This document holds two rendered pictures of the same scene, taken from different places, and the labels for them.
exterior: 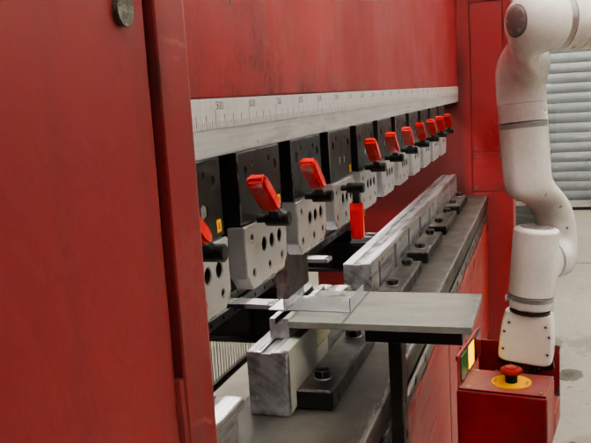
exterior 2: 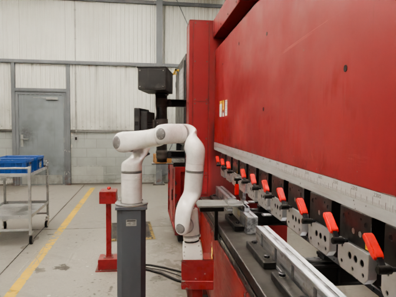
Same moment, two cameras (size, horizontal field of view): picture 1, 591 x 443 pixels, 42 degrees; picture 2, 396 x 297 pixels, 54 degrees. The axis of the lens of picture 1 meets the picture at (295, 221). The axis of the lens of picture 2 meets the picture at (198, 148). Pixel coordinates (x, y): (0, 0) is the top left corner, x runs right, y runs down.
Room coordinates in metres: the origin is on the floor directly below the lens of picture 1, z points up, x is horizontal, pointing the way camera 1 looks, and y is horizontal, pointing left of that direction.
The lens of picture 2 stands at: (3.18, -1.21, 1.47)
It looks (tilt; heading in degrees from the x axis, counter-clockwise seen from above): 4 degrees down; 155
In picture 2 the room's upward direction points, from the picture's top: 1 degrees clockwise
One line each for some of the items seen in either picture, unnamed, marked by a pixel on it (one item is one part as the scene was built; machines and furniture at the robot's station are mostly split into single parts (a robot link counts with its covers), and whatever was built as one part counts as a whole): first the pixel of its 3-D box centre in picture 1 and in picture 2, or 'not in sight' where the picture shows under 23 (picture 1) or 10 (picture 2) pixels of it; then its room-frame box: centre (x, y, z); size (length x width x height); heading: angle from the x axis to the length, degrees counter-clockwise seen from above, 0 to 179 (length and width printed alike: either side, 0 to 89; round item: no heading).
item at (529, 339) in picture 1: (528, 332); (192, 249); (1.45, -0.44, 0.85); 0.10 x 0.07 x 0.11; 65
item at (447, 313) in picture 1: (388, 309); (217, 203); (1.14, -0.13, 1.00); 0.26 x 0.18 x 0.01; 72
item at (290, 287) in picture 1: (292, 273); (242, 194); (1.19, 0.01, 1.05); 0.10 x 0.02 x 0.10; 162
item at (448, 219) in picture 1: (443, 221); not in sight; (2.50, -0.48, 0.89); 0.30 x 0.05 x 0.03; 162
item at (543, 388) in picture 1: (510, 388); (197, 264); (1.41, -0.39, 0.75); 0.20 x 0.16 x 0.18; 155
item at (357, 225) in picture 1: (353, 210); (237, 186); (1.31, -0.10, 1.12); 0.04 x 0.02 x 0.10; 72
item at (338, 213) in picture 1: (320, 177); (249, 177); (1.35, -0.05, 1.18); 0.15 x 0.09 x 0.17; 162
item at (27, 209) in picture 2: not in sight; (15, 199); (-2.29, -1.26, 0.47); 0.90 x 0.66 x 0.95; 163
